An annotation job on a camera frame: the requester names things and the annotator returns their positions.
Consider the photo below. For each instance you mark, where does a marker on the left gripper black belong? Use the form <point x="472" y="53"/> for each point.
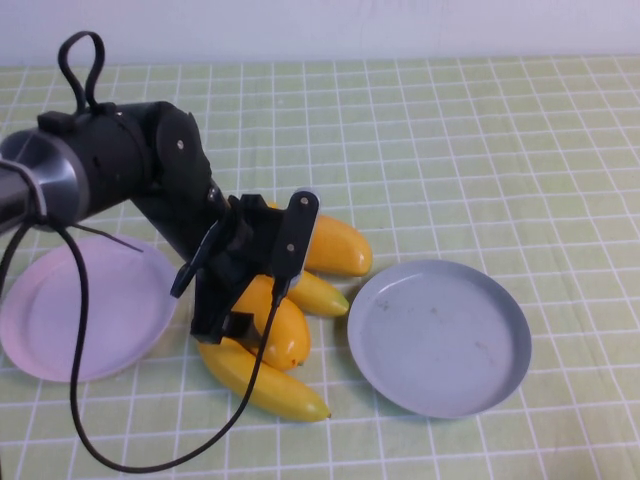
<point x="220" y="240"/>

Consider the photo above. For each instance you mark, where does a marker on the yellow orange mango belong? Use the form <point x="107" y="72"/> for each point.
<point x="287" y="330"/>

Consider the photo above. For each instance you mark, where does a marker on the yellow banana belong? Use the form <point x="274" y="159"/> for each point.
<point x="320" y="297"/>
<point x="280" y="395"/>

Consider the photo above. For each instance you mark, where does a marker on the reddish orange mango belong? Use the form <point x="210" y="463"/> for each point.
<point x="340" y="250"/>

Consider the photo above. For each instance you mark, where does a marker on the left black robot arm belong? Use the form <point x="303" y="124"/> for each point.
<point x="115" y="160"/>

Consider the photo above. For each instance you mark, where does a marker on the pink round plate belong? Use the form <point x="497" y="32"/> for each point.
<point x="120" y="320"/>

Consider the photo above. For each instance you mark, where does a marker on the blue-grey round plate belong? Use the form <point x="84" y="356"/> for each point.
<point x="435" y="340"/>

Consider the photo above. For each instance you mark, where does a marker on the black zip tie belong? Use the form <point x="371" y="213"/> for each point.
<point x="120" y="242"/>

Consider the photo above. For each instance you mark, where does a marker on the green checked tablecloth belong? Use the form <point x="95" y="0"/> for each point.
<point x="450" y="150"/>

